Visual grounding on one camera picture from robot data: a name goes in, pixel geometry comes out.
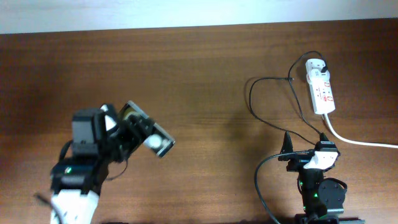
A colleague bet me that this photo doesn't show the black smartphone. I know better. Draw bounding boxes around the black smartphone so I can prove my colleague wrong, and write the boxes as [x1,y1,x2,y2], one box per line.
[119,101,175,158]

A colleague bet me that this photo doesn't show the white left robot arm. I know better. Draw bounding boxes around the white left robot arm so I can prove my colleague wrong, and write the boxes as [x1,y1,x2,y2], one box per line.
[50,102,175,223]

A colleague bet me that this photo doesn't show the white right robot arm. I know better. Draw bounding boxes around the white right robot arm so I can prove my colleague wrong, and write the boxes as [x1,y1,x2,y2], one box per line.
[278,132,366,224]

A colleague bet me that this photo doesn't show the white USB charger plug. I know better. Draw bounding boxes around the white USB charger plug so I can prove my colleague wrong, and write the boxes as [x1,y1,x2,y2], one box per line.
[307,68,330,85]

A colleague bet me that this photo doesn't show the white power strip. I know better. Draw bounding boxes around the white power strip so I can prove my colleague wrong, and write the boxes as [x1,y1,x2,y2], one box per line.
[305,58,335,115]

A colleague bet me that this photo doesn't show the white power strip cord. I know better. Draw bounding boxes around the white power strip cord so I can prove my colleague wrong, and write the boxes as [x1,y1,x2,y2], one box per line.
[322,113,398,149]

